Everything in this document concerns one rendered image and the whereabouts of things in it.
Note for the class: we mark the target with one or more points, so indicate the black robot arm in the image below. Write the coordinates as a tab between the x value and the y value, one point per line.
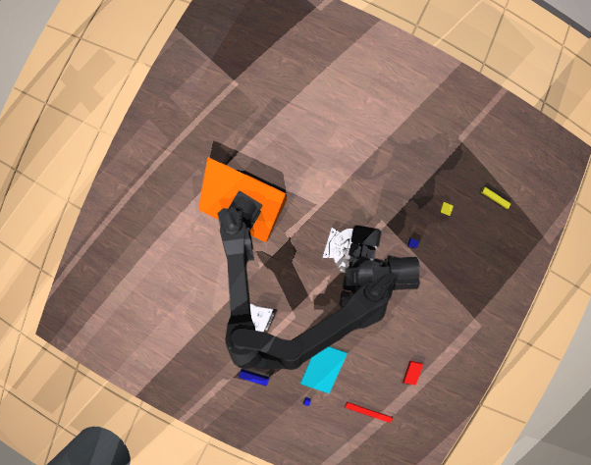
249	348

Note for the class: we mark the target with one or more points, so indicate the white housing plate with two holes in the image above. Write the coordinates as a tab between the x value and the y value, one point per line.
260	320

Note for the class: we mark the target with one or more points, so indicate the yellow square block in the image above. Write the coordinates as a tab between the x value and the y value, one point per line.
447	208

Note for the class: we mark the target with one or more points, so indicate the teal rectangular plate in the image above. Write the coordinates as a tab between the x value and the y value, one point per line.
323	369

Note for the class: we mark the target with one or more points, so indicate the yellow rectangular bar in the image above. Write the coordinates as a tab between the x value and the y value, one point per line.
489	193

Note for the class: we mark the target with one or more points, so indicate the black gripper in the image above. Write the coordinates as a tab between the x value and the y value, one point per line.
363	247

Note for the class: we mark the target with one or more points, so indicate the red flat bar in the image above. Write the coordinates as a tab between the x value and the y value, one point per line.
369	412

